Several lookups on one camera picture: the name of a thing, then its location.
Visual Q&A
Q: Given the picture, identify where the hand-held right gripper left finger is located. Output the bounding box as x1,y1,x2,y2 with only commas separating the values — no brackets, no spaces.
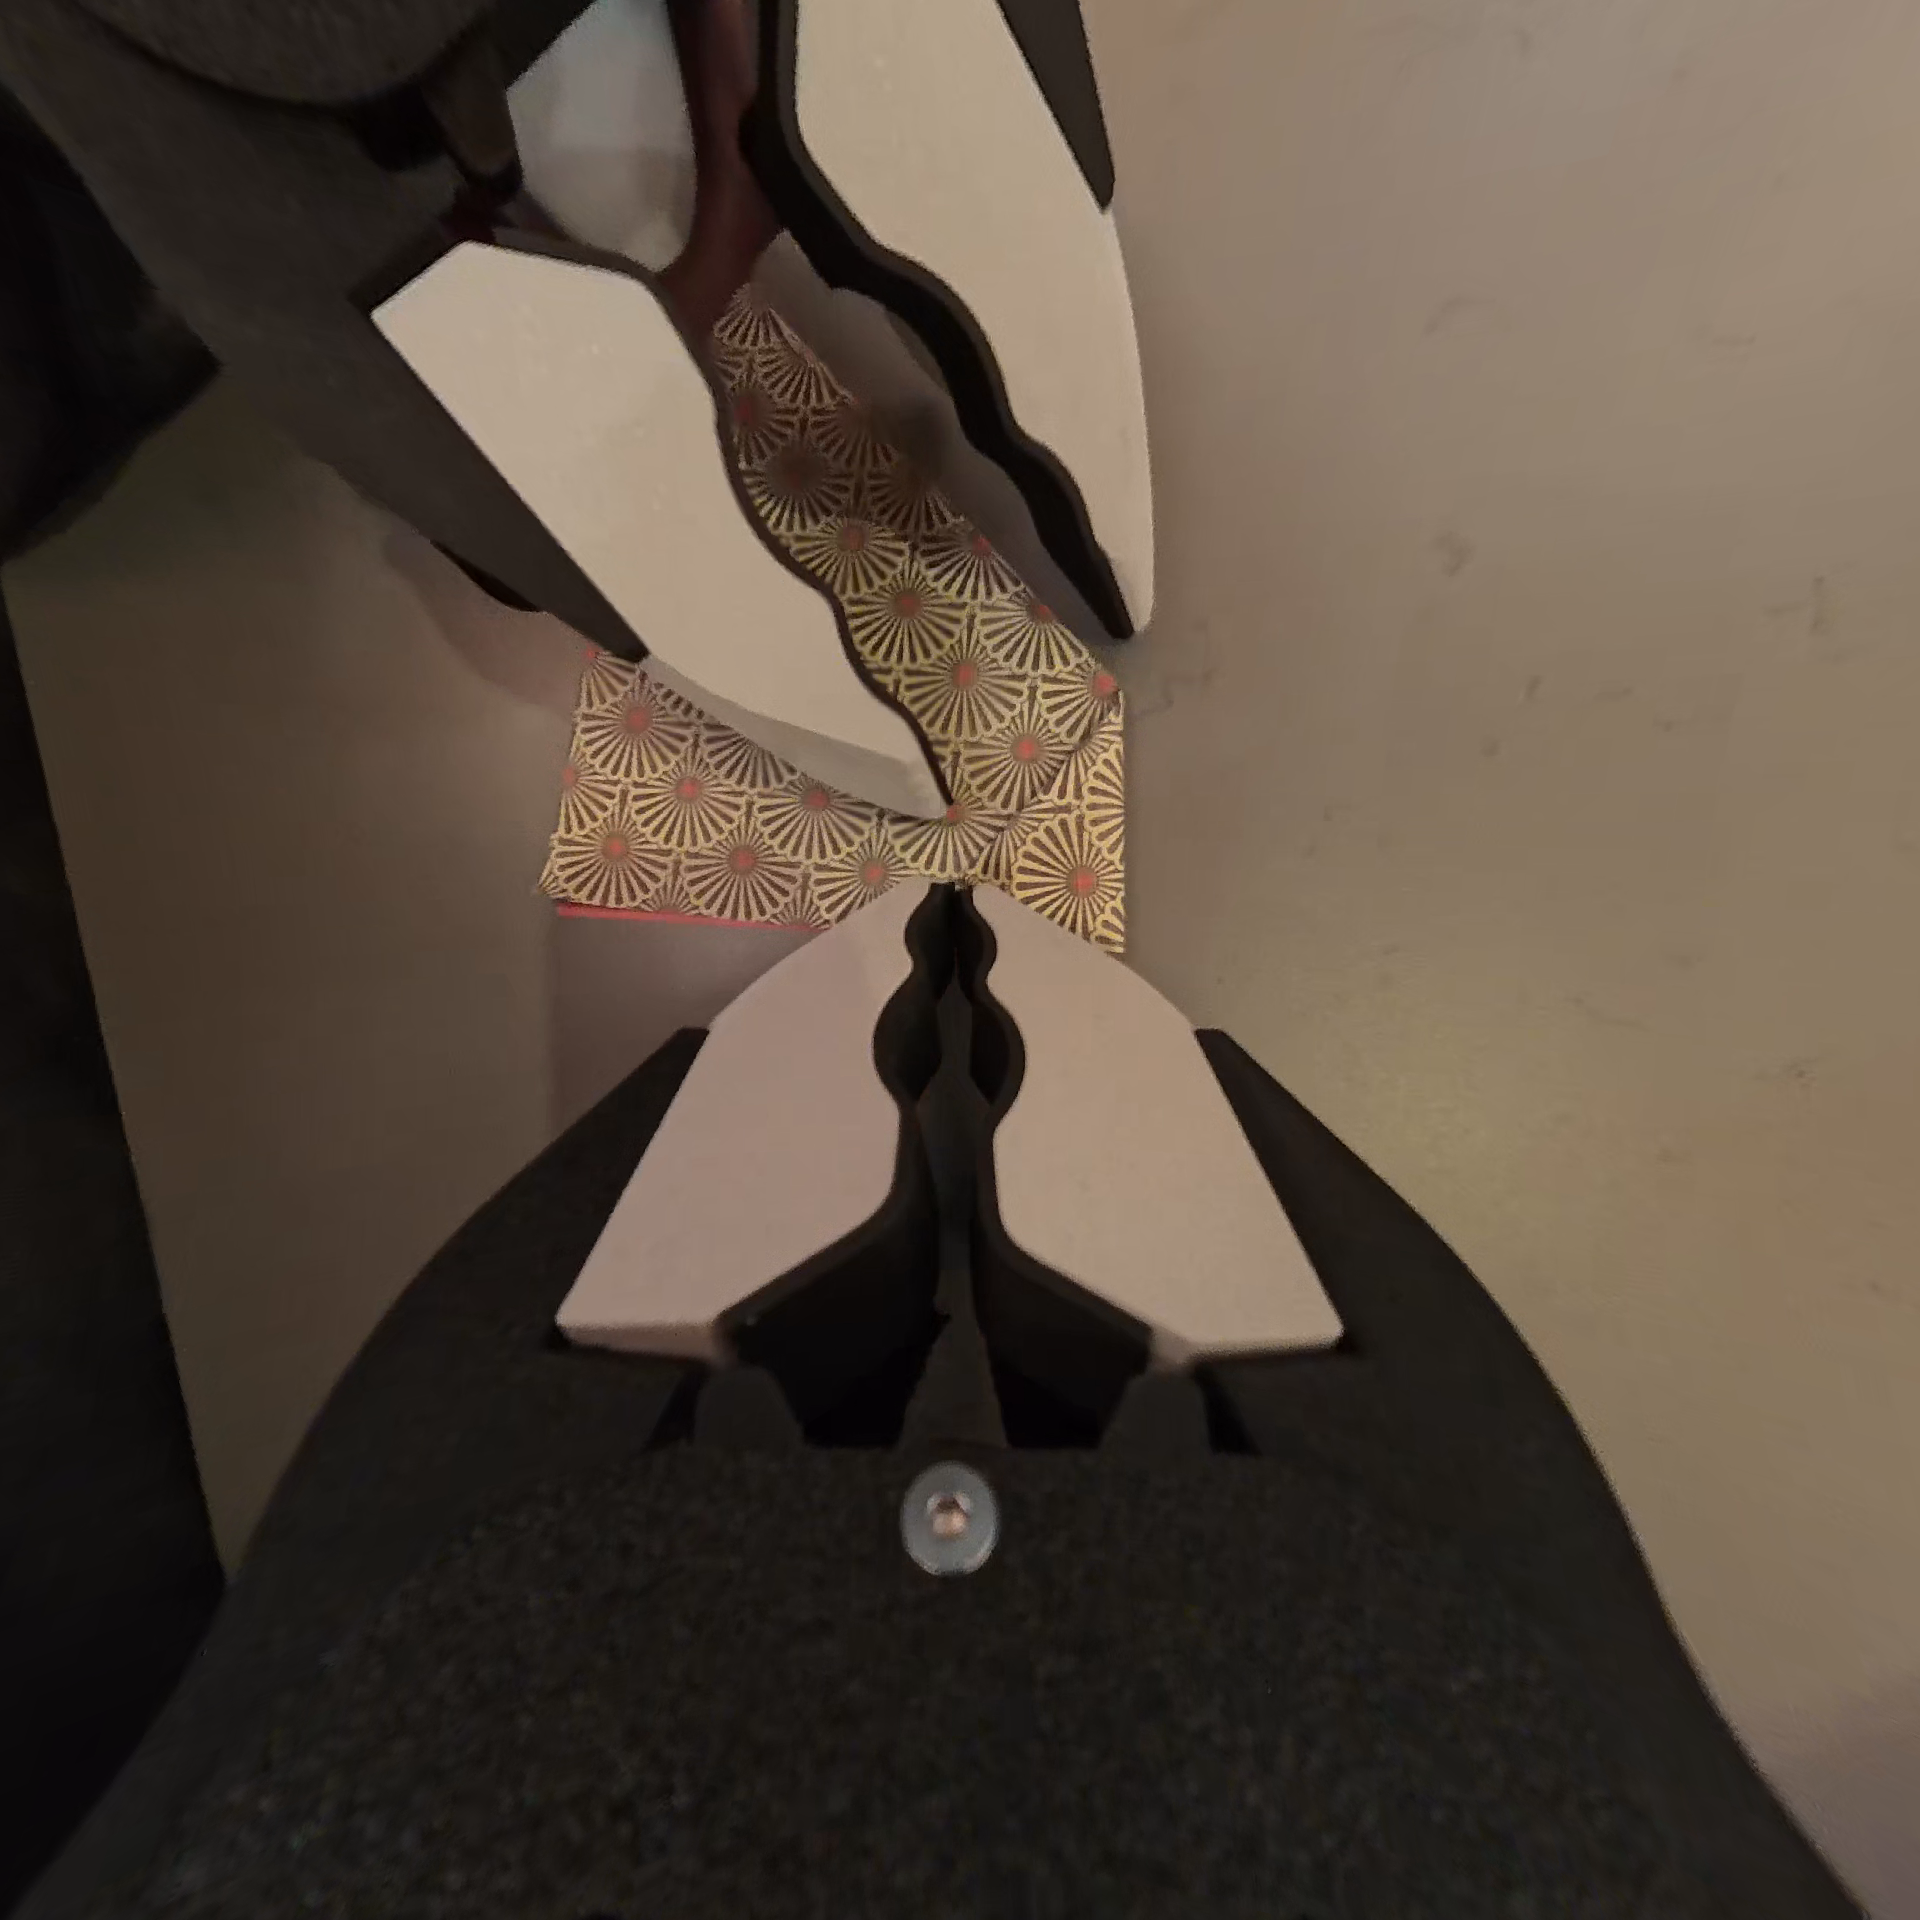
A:
555,886,963,1452

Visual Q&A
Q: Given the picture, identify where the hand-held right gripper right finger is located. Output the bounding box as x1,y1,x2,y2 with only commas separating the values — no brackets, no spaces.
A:
964,887,1347,1452

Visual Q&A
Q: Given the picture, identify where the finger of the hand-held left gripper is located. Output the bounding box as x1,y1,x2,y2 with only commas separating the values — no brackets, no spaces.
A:
369,235,963,818
743,0,1161,646

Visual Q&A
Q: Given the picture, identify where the gold patterned origami paper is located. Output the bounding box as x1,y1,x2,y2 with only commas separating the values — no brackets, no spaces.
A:
539,286,1133,953

